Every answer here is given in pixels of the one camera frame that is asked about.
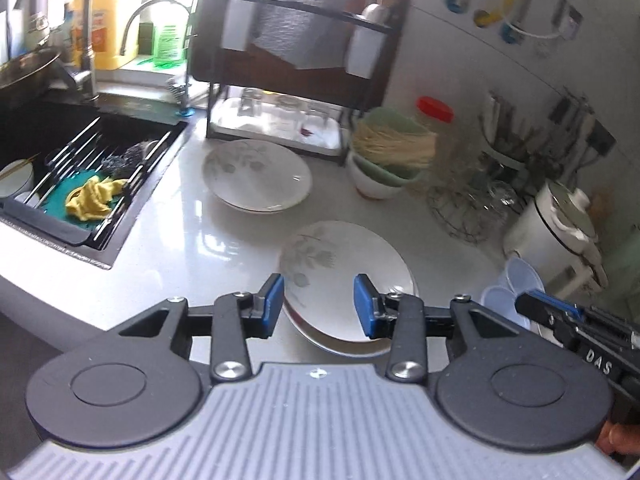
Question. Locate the black frying pan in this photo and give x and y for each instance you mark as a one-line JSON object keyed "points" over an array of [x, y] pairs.
{"points": [[25, 72]]}

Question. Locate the green soap bottle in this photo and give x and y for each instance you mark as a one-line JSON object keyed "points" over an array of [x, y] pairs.
{"points": [[167, 40]]}

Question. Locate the black dish rack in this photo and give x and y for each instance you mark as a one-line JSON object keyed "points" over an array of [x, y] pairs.
{"points": [[215, 67]]}

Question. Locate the white electric cooking pot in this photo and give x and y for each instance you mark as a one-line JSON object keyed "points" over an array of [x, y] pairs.
{"points": [[530, 232]]}

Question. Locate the clear drinking glass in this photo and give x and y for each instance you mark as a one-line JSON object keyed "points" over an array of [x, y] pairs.
{"points": [[457, 165], [497, 195]]}

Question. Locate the green cloth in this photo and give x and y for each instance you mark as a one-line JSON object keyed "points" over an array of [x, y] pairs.
{"points": [[57, 201]]}

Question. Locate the bunch of cutlery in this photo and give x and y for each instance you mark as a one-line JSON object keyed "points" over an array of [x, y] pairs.
{"points": [[505, 120]]}

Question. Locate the pale blue plastic bowl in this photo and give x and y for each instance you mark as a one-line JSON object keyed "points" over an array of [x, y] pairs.
{"points": [[500, 302], [522, 275]]}

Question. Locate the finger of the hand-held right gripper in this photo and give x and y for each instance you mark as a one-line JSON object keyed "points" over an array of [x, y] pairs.
{"points": [[537, 310]]}

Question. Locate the pale green pitcher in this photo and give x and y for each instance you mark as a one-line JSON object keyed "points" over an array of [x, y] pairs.
{"points": [[620, 270]]}

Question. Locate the floral white plate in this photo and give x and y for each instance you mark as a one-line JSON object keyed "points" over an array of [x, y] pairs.
{"points": [[340, 255], [255, 180]]}

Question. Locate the yellow detergent bottle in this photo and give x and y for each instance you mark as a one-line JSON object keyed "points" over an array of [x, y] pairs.
{"points": [[107, 27]]}

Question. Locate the thin curved faucet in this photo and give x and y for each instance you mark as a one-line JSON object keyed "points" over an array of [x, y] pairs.
{"points": [[185, 94]]}

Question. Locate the clear jar with red lid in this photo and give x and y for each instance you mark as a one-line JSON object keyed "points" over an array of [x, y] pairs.
{"points": [[435, 108]]}

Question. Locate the blue wall hook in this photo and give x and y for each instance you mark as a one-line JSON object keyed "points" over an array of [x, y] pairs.
{"points": [[456, 1], [510, 32]]}

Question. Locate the green bowl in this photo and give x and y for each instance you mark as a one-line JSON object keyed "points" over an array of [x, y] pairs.
{"points": [[390, 119]]}

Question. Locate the small white bowl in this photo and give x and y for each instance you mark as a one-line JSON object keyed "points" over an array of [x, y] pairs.
{"points": [[370, 187]]}

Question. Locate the sink drain rack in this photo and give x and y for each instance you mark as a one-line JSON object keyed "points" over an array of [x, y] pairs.
{"points": [[75, 233]]}

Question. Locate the white bowl with chopsticks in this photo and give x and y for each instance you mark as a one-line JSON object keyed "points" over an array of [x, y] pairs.
{"points": [[15, 182]]}

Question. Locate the white drip tray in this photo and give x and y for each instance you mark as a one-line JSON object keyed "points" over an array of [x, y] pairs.
{"points": [[260, 131]]}

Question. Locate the small clear glass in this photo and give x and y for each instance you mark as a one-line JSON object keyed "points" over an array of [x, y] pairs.
{"points": [[287, 105], [317, 114], [251, 100]]}

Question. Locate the plain white plate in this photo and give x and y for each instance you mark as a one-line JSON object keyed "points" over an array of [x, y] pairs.
{"points": [[327, 346]]}

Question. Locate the white hanging holder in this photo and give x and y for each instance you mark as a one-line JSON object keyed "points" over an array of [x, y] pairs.
{"points": [[239, 25], [367, 52]]}

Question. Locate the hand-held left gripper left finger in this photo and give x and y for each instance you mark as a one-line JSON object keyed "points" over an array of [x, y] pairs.
{"points": [[274, 305]]}

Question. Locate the bundle of dried noodles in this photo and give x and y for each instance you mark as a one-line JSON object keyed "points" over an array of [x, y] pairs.
{"points": [[395, 147]]}

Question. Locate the tall steel faucet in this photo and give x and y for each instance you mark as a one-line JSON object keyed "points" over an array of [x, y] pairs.
{"points": [[86, 52]]}

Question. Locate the dark steel scrubber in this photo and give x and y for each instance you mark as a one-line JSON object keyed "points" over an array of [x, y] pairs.
{"points": [[120, 162]]}

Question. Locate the yellow cloth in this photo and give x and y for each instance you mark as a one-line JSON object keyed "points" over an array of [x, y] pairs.
{"points": [[92, 197]]}

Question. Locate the glass pot lid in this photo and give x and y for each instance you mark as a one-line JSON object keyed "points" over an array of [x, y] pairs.
{"points": [[570, 207]]}

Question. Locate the black kitchen sink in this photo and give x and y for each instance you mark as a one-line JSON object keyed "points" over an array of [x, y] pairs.
{"points": [[50, 120]]}

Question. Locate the person's right hand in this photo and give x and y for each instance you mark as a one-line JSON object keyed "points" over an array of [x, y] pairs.
{"points": [[622, 439]]}

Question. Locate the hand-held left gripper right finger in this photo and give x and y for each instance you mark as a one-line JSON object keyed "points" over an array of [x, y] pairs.
{"points": [[364, 310]]}

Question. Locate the yellow wall hook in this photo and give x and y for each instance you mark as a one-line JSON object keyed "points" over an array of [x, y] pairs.
{"points": [[485, 18]]}

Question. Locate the white cup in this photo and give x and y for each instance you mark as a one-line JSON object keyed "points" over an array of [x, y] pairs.
{"points": [[376, 14]]}

